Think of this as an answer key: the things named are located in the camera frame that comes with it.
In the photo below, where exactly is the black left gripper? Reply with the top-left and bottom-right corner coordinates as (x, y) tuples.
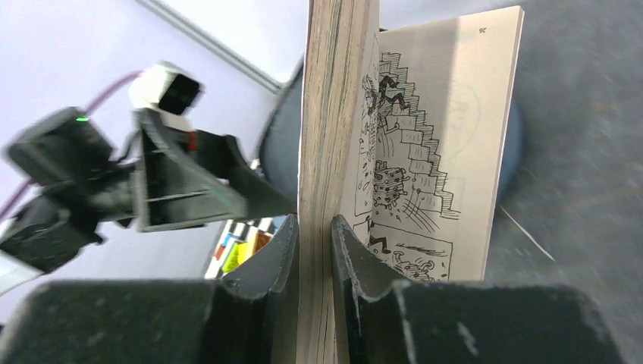
(1, 107), (247, 273)

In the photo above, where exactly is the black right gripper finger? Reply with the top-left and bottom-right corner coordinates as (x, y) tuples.
(331, 216), (623, 364)
(1, 216), (299, 363)
(195, 130), (296, 221)

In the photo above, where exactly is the orange yellow toy block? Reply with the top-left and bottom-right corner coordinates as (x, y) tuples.
(237, 231), (273, 265)

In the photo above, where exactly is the blue student backpack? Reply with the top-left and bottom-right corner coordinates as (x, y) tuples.
(258, 62), (524, 206)

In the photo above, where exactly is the green toy block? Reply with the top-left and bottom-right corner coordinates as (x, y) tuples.
(221, 241), (248, 274)

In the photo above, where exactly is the black white chessboard mat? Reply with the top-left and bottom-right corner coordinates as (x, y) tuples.
(204, 215), (285, 279)

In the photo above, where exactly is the purple paperback book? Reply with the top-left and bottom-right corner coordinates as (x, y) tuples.
(296, 1), (524, 363)

